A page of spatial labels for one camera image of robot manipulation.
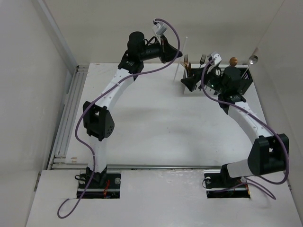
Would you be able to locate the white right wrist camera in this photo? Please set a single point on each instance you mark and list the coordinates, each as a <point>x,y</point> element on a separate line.
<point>215,59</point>

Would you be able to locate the aluminium table edge rail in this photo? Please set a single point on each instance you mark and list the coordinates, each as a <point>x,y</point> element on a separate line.
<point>61,140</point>

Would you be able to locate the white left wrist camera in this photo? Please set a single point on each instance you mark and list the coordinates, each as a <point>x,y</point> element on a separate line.
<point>159,28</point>

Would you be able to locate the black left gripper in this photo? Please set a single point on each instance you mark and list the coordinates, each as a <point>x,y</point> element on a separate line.
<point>167,52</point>

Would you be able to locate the copper four-tine fork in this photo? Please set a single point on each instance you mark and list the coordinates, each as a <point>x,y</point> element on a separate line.
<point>184,65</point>

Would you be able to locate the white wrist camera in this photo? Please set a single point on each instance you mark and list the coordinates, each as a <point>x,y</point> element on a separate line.
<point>215,59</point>
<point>159,28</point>

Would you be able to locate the small copper three-tine fork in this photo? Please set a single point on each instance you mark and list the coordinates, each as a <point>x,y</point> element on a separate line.
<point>189,68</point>

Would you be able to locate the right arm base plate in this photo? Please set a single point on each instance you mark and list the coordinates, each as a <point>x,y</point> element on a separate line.
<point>218,188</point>

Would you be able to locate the copper round spoon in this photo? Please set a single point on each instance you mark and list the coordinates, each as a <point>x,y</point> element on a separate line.
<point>233,61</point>

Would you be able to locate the silver spoon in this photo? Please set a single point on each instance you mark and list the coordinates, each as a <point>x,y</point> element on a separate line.
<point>253,59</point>

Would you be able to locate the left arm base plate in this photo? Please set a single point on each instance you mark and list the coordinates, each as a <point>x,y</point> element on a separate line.
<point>109,189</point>

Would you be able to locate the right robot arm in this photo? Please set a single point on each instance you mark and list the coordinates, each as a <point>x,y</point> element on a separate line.
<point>269,152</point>

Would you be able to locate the black utensil caddy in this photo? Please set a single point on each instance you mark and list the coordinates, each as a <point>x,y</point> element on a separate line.
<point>246,78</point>

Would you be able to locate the white utensil caddy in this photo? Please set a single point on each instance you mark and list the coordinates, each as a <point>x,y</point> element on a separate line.
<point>191,82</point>

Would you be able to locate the black fork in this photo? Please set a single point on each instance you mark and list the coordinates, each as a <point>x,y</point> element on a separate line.
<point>202,60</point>

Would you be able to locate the clear chopstick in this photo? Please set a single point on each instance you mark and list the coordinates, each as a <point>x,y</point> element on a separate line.
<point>179,60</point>

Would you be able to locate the gold fork green handle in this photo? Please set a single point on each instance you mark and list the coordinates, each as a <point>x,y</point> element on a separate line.
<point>185,59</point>

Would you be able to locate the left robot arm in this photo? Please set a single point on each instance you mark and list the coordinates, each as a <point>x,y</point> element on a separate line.
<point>98,120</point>

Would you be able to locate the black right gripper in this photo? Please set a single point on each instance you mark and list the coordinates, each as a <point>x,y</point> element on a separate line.
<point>191,81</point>

